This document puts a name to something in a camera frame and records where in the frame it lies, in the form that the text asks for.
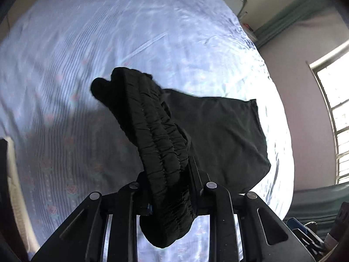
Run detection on green curtain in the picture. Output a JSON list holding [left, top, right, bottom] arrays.
[[254, 0, 340, 47], [284, 183, 349, 224]]

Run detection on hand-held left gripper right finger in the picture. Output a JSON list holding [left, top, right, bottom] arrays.
[[188, 156, 320, 262]]

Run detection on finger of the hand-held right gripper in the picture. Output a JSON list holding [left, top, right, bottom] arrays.
[[286, 217, 325, 254]]

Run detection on black pants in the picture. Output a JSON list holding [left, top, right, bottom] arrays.
[[91, 67, 272, 249]]

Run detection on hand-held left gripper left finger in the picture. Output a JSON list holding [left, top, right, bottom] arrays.
[[31, 172, 152, 262]]

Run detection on blue striped bed sheet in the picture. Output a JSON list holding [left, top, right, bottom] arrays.
[[0, 0, 295, 262]]

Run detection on barred window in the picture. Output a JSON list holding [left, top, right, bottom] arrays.
[[309, 50, 349, 185]]

